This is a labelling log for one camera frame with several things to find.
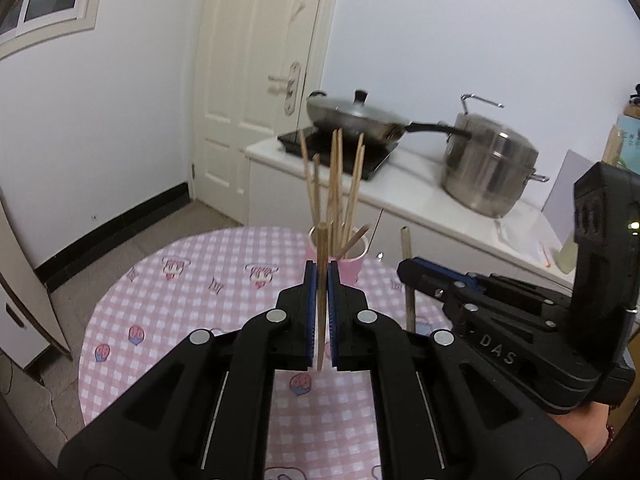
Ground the white drawer cabinet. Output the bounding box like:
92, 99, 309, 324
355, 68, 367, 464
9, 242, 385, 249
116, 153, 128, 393
0, 187, 73, 361

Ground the person's right hand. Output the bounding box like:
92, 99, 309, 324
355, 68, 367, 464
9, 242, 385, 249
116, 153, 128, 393
554, 402, 615, 463

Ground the white drawer front panel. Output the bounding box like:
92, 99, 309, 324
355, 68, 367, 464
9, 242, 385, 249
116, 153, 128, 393
0, 285, 51, 372

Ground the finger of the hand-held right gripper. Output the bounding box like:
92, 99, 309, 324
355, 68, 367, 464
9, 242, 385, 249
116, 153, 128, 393
412, 257, 575, 312
396, 259, 557, 333

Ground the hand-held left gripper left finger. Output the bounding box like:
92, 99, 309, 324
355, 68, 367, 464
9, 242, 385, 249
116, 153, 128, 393
59, 260, 317, 480

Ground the white kitchen cabinet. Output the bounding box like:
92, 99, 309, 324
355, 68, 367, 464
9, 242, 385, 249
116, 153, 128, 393
245, 137, 581, 291

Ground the glass wok lid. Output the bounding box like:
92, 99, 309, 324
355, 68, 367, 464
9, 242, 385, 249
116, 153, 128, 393
306, 89, 411, 123

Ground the bunch of wooden chopsticks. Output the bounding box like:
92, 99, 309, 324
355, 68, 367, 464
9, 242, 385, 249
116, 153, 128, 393
298, 127, 371, 261

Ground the steel wok with black handle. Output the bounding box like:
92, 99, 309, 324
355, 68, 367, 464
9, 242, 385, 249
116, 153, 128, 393
306, 105, 473, 143

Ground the light wooden chopstick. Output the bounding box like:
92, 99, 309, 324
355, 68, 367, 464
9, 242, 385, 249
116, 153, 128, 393
315, 221, 331, 370
400, 227, 417, 333

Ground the pink checkered cartoon tablecloth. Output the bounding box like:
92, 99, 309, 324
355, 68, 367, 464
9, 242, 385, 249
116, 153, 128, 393
77, 227, 461, 480

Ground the silver door handle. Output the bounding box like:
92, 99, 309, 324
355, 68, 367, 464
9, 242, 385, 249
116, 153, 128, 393
268, 61, 305, 113

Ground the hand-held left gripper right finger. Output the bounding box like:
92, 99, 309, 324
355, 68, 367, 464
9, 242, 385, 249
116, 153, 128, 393
327, 260, 588, 480

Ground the white panelled door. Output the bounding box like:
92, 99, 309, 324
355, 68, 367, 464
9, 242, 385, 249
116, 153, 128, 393
192, 0, 346, 226

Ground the black induction cooker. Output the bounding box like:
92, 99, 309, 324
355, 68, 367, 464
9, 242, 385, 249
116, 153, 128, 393
277, 127, 401, 182

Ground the stainless steel stock pot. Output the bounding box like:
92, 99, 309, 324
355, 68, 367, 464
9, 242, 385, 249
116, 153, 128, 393
440, 94, 550, 218

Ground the pink paper cup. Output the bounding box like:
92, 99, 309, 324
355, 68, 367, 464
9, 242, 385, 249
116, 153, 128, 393
306, 225, 372, 286

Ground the pale flat board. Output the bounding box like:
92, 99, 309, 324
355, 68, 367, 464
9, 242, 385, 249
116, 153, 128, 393
541, 149, 601, 226

